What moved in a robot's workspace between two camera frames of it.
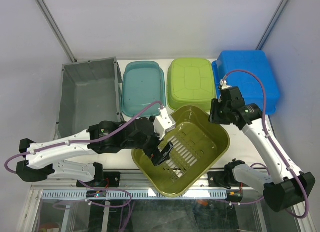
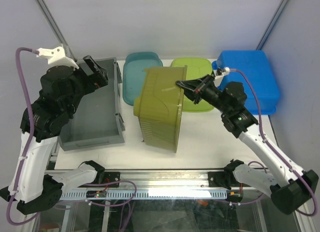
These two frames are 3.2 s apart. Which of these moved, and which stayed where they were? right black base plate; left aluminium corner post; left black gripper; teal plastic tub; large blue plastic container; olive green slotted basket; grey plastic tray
Moved: left black gripper; teal plastic tub; olive green slotted basket
Stayed: left aluminium corner post; grey plastic tray; large blue plastic container; right black base plate
